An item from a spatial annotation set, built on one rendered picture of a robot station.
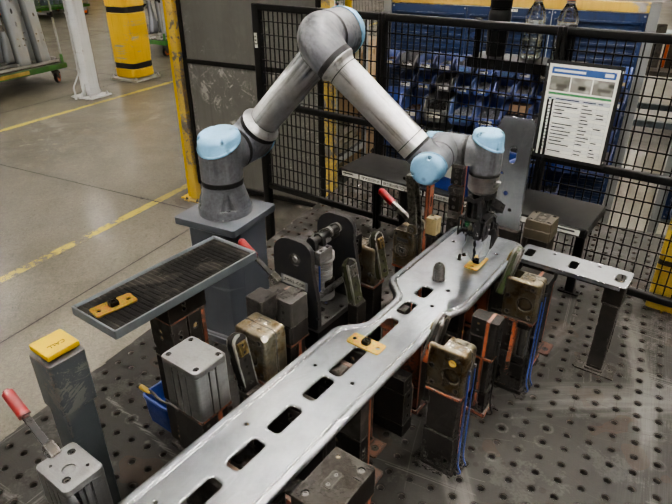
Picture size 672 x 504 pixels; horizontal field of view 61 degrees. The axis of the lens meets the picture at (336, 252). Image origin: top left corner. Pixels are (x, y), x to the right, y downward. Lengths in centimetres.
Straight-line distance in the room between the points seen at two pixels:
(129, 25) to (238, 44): 504
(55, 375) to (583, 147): 159
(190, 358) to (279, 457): 24
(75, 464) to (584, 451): 112
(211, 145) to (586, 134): 114
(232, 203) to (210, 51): 262
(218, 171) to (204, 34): 263
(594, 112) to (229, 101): 272
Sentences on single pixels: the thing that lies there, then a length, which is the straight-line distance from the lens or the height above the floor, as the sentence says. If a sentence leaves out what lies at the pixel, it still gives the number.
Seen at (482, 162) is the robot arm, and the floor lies 131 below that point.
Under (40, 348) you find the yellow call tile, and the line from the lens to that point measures 112.
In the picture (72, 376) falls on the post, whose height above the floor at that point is 110.
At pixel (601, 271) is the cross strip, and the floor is 100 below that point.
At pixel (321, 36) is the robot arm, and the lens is 135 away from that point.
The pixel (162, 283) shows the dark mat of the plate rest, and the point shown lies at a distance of 122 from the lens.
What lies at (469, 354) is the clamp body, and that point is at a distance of 120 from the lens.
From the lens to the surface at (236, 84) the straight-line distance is 404.
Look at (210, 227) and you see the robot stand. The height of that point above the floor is 110.
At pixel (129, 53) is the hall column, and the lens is 897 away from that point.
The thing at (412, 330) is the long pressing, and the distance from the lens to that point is 132.
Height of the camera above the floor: 178
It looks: 29 degrees down
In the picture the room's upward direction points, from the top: straight up
